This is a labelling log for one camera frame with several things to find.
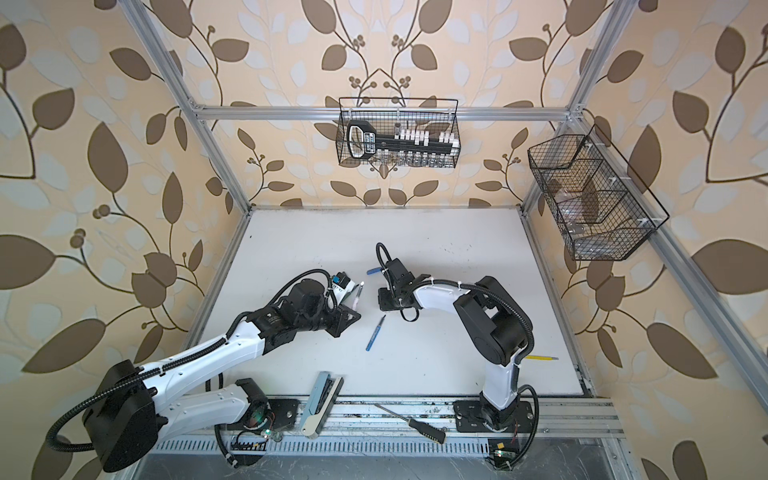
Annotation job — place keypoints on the right black wire basket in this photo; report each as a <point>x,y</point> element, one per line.
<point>602,207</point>

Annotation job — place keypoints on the black wire basket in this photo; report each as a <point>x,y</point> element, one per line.
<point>602,207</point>
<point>431,113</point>

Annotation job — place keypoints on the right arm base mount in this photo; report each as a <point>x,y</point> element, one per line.
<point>518,423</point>

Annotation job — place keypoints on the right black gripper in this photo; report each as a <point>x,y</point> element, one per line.
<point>384,304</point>

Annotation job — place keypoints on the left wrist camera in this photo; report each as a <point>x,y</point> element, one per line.
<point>342,286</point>

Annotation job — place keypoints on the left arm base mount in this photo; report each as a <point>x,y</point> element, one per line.
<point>246,441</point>

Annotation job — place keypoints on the blue pen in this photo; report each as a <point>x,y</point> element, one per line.
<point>375,333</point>

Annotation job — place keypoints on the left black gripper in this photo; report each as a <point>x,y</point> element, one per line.
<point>341,324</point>

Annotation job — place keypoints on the center black wire basket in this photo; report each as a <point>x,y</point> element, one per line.
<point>431,113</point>

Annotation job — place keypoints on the light blue stapler tool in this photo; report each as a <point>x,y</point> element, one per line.
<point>319,404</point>

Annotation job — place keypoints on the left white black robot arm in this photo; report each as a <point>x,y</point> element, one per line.
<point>136,407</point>

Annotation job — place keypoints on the black socket tool set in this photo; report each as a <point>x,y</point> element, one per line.
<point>365,142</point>

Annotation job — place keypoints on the pink white pen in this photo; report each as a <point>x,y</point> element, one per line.
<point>357,295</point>

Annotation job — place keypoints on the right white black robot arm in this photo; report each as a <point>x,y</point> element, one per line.
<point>497,326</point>

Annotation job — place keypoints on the black handled screwdriver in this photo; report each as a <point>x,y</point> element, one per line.
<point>422,428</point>

